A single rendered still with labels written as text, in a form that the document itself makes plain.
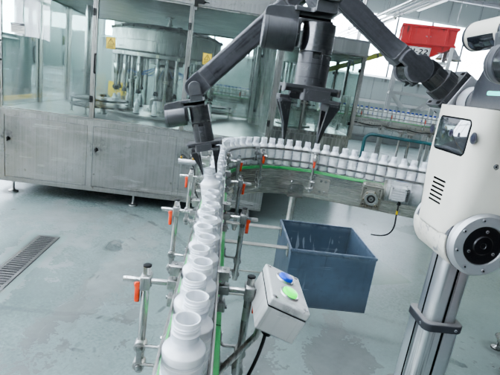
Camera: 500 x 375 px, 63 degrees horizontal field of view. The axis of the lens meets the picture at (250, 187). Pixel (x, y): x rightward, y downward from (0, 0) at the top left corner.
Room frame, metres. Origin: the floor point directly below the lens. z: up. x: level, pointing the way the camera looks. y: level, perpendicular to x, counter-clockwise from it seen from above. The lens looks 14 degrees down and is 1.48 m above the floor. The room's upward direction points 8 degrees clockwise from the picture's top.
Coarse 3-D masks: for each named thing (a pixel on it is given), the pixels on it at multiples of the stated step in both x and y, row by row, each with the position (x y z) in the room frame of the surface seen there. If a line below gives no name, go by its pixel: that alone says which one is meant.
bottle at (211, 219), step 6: (204, 216) 0.90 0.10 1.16; (210, 216) 0.91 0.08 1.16; (204, 222) 0.88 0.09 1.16; (210, 222) 0.88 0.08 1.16; (216, 222) 0.89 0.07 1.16; (216, 228) 0.89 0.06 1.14; (216, 234) 0.89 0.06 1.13; (216, 240) 0.88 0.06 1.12; (216, 246) 0.88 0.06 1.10; (216, 252) 0.88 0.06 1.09
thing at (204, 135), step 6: (192, 126) 1.18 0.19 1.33; (198, 126) 1.16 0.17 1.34; (204, 126) 1.16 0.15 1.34; (210, 126) 1.17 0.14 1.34; (198, 132) 1.16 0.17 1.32; (204, 132) 1.16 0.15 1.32; (210, 132) 1.17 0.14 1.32; (198, 138) 1.16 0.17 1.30; (204, 138) 1.16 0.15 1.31; (210, 138) 1.17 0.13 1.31; (216, 138) 1.20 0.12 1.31; (186, 144) 1.15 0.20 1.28; (192, 144) 1.15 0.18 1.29; (198, 144) 1.15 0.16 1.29; (216, 144) 1.16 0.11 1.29
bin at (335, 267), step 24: (288, 240) 1.38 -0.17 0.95; (312, 240) 1.63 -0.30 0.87; (336, 240) 1.64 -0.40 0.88; (360, 240) 1.52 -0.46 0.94; (288, 264) 1.32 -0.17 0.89; (312, 264) 1.32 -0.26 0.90; (336, 264) 1.33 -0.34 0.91; (360, 264) 1.33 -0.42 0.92; (312, 288) 1.32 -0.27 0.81; (336, 288) 1.33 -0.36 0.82; (360, 288) 1.34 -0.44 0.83; (360, 312) 1.34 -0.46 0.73
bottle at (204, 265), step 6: (198, 258) 0.67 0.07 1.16; (204, 258) 0.67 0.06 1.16; (192, 264) 0.66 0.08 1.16; (198, 264) 0.67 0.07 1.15; (204, 264) 0.67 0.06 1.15; (210, 264) 0.65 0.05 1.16; (192, 270) 0.65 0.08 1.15; (198, 270) 0.64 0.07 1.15; (204, 270) 0.64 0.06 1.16; (210, 270) 0.65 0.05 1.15; (210, 276) 0.65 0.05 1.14; (210, 282) 0.65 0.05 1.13; (210, 288) 0.64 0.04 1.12; (216, 288) 0.66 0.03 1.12; (210, 294) 0.64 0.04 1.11; (210, 300) 0.64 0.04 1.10; (210, 306) 0.64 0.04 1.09; (210, 312) 0.64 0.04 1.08
